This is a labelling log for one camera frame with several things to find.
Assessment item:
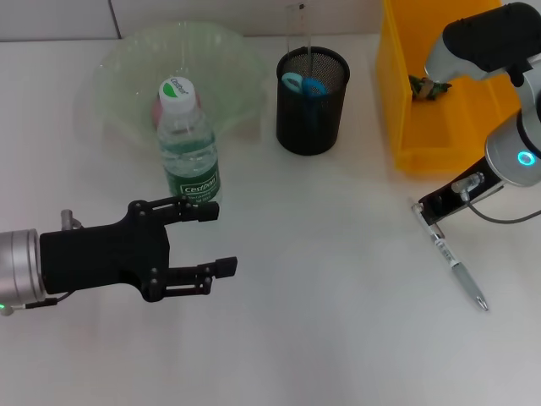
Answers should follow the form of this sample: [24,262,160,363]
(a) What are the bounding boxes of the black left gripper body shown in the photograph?
[39,199,172,304]

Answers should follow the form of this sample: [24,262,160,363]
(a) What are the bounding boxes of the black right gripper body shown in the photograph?
[439,162,505,217]

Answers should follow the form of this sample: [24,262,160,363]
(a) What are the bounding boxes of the clear green-label water bottle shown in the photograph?
[156,77,223,215]

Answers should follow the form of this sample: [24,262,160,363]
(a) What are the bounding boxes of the grey ballpoint pen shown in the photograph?
[410,198,490,313]

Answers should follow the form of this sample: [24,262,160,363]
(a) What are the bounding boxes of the pink toy peach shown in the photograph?
[150,95,202,126]

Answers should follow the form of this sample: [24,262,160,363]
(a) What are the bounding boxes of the green plastic wrapper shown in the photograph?
[407,74,453,102]

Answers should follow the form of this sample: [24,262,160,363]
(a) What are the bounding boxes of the blue-handled scissors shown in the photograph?
[281,71,330,128]

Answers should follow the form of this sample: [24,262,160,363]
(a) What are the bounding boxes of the transparent plastic ruler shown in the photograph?
[286,3,313,64]

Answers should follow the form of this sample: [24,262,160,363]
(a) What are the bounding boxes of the black mesh pen holder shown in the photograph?
[276,46,352,156]

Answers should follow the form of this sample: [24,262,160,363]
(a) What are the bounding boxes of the green translucent fruit bowl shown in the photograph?
[95,20,271,145]

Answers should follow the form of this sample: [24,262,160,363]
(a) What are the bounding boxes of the yellow plastic bin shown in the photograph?
[374,0,527,173]

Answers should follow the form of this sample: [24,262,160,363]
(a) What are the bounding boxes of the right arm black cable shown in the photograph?
[451,172,541,224]

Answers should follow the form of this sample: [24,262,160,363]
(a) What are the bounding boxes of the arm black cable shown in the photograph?
[451,172,541,224]
[10,291,71,312]

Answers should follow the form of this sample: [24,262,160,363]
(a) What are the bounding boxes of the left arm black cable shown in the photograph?
[10,291,71,312]

